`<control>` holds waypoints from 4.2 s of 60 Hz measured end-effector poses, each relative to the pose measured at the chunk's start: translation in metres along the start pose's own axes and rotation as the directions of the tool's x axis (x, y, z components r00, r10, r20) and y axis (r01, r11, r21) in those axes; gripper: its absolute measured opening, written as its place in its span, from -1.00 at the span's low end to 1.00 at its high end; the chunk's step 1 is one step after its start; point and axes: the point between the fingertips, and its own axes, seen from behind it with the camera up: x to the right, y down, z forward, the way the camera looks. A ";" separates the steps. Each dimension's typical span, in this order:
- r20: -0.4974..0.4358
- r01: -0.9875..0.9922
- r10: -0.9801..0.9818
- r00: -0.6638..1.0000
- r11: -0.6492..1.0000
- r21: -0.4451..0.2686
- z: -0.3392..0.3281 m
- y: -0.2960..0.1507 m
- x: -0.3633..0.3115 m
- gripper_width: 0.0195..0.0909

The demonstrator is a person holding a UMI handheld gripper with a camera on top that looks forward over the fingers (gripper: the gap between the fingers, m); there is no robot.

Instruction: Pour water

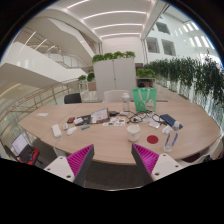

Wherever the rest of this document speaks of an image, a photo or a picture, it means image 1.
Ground white computer mouse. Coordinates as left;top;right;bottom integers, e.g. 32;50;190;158
65;126;78;136

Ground dark blue keyboard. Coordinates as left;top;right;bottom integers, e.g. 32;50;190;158
159;113;184;128

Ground clear plastic bottle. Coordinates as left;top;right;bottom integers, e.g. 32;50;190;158
162;120;183;153

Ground colourful sticker sheet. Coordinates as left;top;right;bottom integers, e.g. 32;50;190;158
102;116;127;128

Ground red chair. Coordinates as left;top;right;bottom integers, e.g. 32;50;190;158
18;146;41;166

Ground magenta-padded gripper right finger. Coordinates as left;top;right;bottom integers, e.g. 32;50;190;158
130;143;184;183

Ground black chair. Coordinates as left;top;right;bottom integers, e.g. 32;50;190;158
63;92;83;105

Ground white ceramic mug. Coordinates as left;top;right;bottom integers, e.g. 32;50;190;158
126;124;142;143

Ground black cable tangle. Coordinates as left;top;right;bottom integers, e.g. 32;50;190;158
126;111;166;125

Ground clear tumbler with white lid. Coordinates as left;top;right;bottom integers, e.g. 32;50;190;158
121;90;132;113

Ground wooden planter with green plants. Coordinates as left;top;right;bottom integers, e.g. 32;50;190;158
135;68;156;88

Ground green tote bag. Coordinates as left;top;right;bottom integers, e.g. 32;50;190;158
132;87;158;113

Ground small white packet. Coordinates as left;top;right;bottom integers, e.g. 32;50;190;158
148;120;162;130

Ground white booklet on brown stand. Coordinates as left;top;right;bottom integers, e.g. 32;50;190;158
89;107;111;125

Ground small potted plants by railing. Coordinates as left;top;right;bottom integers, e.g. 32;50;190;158
77;72;97;92

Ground open laptop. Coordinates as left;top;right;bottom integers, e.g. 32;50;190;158
10;133;30;157

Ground white cabinet topped with plants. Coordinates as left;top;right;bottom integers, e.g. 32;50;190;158
92;50;138;93

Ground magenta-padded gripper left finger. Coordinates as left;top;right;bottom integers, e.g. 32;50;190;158
43;143;96;188

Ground white power strip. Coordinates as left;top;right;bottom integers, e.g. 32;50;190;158
51;123;63;139

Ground small white box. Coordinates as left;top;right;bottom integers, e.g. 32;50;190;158
73;116;84;126

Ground row of green potted trees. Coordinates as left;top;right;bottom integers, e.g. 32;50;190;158
146;54;224;108

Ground flat round red coaster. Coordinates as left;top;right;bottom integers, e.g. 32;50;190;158
146;134;159;145

